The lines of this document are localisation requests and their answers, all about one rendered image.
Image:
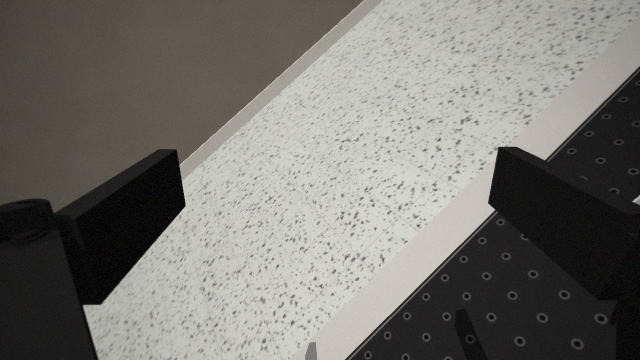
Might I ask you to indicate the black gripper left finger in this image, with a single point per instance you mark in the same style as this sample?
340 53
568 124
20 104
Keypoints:
103 234

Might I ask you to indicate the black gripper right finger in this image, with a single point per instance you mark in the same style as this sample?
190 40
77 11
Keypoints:
590 232

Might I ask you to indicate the dark grey perforated base plate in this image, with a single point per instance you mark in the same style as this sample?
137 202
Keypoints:
497 296

